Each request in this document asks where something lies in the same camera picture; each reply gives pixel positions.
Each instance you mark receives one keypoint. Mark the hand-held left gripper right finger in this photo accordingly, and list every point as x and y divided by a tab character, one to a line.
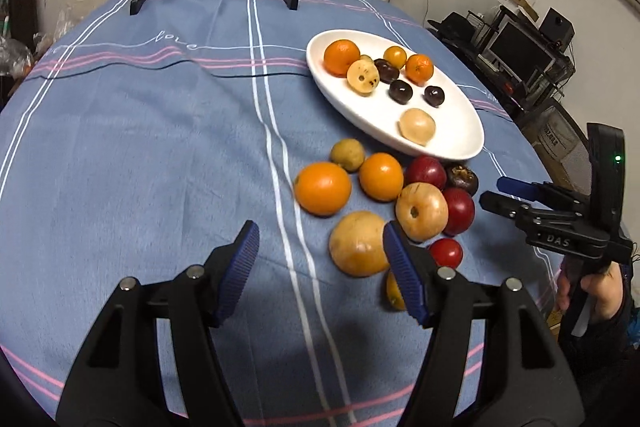
405	277

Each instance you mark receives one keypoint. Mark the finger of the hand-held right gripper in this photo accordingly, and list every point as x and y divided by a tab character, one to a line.
505	206
520	187

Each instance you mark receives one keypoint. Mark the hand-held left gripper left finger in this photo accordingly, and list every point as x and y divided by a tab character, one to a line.
240	267

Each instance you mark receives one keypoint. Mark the small orange tomato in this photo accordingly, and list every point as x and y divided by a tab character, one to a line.
395	56
394	291

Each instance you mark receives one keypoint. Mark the red plum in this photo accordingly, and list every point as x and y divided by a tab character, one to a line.
425	171
460	211

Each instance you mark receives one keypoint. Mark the red cherry tomato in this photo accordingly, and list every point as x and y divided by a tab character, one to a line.
446	253

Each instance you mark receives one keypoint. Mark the dark purple mangosteen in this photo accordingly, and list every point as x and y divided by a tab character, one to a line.
461	179
386	70

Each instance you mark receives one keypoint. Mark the large tan fruit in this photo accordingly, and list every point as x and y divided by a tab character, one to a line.
357	243

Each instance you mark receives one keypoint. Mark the tan round fruit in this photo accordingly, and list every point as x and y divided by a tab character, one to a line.
421	211

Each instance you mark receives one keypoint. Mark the white oval plate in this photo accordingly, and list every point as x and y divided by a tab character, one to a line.
457	132

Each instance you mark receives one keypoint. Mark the orange green tomato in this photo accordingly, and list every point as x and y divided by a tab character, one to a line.
381	177

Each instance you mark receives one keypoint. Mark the large yellow-orange fruit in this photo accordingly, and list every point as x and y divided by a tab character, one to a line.
322	188

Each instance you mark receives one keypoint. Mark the pale tan fruit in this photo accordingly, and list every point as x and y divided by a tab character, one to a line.
417	127

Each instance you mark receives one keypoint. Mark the small dark purple fruit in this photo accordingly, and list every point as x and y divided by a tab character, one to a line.
434	95
401	91

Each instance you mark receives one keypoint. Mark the orange mandarin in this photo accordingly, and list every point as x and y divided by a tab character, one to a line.
419	69
341	57

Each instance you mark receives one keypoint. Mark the tan spotted fruit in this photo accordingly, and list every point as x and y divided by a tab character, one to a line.
363	77

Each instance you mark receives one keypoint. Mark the person's right forearm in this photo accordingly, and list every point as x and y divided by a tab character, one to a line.
607	352

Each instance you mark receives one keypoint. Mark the person's right hand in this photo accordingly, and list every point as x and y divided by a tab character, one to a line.
606	294

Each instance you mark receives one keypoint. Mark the computer monitor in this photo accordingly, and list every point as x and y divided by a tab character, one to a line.
520	52

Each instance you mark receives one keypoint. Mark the blue striped tablecloth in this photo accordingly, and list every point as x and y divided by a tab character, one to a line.
150	132

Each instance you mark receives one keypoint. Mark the black speaker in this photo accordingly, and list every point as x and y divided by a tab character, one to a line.
556	28

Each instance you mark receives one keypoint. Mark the clear plastic bag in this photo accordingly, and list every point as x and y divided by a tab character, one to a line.
30	42

